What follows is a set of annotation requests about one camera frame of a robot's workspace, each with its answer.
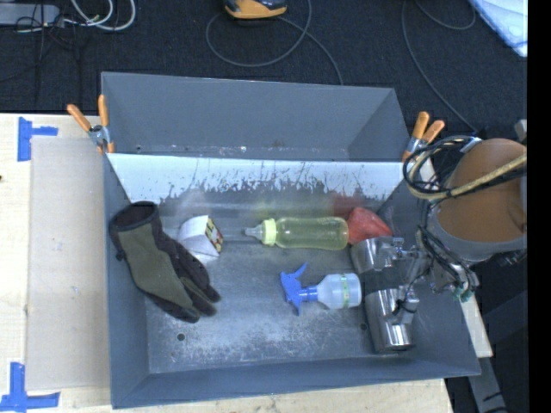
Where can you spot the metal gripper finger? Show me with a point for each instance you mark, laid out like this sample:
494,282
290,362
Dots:
398,252
404,306

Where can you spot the shiny metal cylinder black band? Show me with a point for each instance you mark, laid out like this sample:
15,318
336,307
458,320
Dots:
385,334

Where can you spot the red-orange crumpled bag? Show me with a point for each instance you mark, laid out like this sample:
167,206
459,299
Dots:
368,227

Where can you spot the white spray bottle blue nozzle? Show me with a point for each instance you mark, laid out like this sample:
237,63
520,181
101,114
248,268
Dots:
336,291

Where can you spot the clear baby bottle yellow liquid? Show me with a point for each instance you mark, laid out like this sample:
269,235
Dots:
310,232

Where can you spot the grey metal bin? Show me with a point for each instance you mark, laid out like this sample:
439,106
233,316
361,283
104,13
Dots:
258,325

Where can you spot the white box with red print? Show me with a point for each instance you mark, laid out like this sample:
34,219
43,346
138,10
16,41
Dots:
200,239

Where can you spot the green and brown glove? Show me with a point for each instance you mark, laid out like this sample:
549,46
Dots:
159,265

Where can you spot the pale wood flat board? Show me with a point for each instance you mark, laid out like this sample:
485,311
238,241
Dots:
64,252

